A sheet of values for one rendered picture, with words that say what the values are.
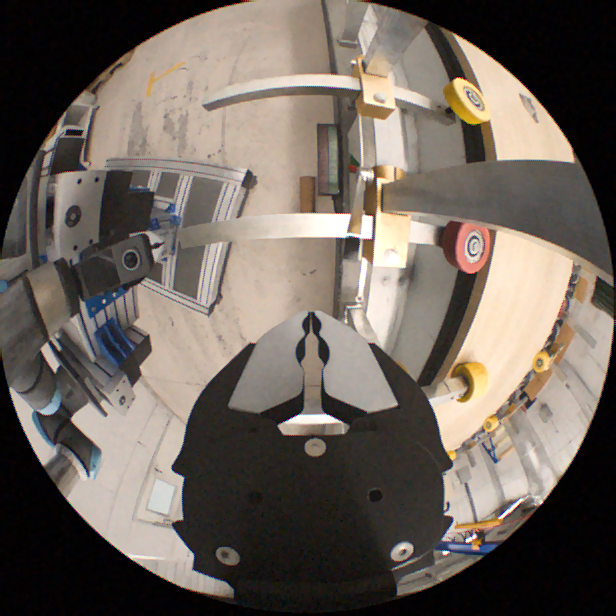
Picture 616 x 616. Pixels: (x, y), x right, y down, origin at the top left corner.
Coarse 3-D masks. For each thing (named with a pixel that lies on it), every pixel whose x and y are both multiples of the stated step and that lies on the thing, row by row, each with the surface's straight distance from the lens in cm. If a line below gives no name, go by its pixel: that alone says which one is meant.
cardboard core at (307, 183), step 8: (304, 176) 104; (312, 176) 105; (304, 184) 103; (312, 184) 104; (304, 192) 103; (312, 192) 104; (304, 200) 102; (312, 200) 103; (304, 208) 102; (312, 208) 103
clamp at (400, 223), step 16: (384, 176) 26; (400, 176) 26; (368, 192) 28; (368, 208) 27; (384, 224) 25; (400, 224) 26; (368, 240) 27; (384, 240) 25; (400, 240) 26; (368, 256) 27; (400, 256) 26
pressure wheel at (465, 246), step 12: (456, 228) 28; (468, 228) 28; (480, 228) 30; (444, 240) 29; (456, 240) 27; (468, 240) 29; (480, 240) 31; (444, 252) 29; (456, 252) 27; (468, 252) 29; (480, 252) 31; (456, 264) 29; (468, 264) 29; (480, 264) 32
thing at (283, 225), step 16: (208, 224) 27; (224, 224) 26; (240, 224) 25; (256, 224) 25; (272, 224) 24; (288, 224) 24; (304, 224) 24; (320, 224) 24; (336, 224) 24; (368, 224) 25; (416, 224) 28; (432, 224) 33; (192, 240) 29; (208, 240) 28; (224, 240) 26; (240, 240) 26; (416, 240) 28; (432, 240) 30
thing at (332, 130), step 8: (328, 128) 44; (336, 128) 45; (328, 136) 44; (336, 136) 44; (336, 144) 43; (336, 152) 42; (336, 160) 42; (336, 168) 41; (336, 176) 41; (336, 184) 41; (336, 192) 40
